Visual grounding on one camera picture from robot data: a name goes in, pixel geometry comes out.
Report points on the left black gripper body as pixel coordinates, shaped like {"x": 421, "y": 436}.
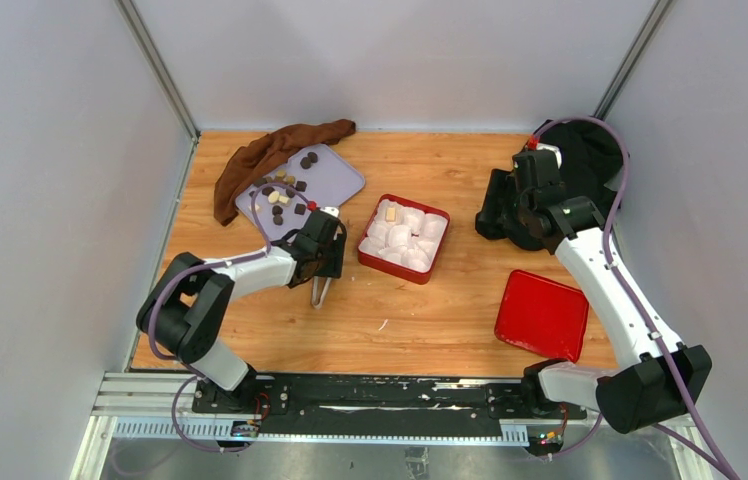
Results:
{"x": 330, "y": 259}

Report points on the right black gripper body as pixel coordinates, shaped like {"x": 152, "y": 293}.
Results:
{"x": 515, "y": 206}

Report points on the metal tongs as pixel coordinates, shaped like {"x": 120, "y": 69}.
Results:
{"x": 320, "y": 289}

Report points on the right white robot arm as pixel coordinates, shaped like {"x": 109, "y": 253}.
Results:
{"x": 658, "y": 377}

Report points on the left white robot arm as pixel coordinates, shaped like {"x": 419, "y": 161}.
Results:
{"x": 184, "y": 312}

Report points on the red chocolate box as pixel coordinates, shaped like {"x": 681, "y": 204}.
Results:
{"x": 381, "y": 246}

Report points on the white paper cup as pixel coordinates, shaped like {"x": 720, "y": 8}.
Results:
{"x": 382, "y": 208}
{"x": 416, "y": 260}
{"x": 433, "y": 227}

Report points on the lavender tray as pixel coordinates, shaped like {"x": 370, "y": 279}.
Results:
{"x": 278, "y": 200}

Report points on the black cloth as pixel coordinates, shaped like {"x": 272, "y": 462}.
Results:
{"x": 590, "y": 159}

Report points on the red box lid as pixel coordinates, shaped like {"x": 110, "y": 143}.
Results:
{"x": 542, "y": 316}

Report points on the brown cloth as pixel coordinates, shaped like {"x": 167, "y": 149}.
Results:
{"x": 260, "y": 156}

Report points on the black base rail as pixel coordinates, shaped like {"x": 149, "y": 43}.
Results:
{"x": 373, "y": 407}

